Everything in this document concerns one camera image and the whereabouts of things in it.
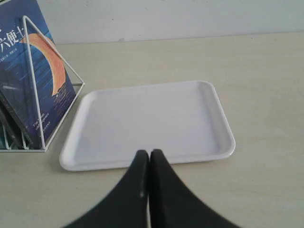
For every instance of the white plastic tray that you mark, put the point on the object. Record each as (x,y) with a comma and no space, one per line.
(184,119)

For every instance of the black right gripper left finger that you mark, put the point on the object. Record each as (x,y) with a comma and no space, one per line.
(125,206)

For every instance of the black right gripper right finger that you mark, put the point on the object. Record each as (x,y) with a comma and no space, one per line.
(171,202)

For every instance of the blue moon cover book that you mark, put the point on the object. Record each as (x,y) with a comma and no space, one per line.
(31,71)

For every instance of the black spine book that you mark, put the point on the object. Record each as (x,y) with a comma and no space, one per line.
(16,116)

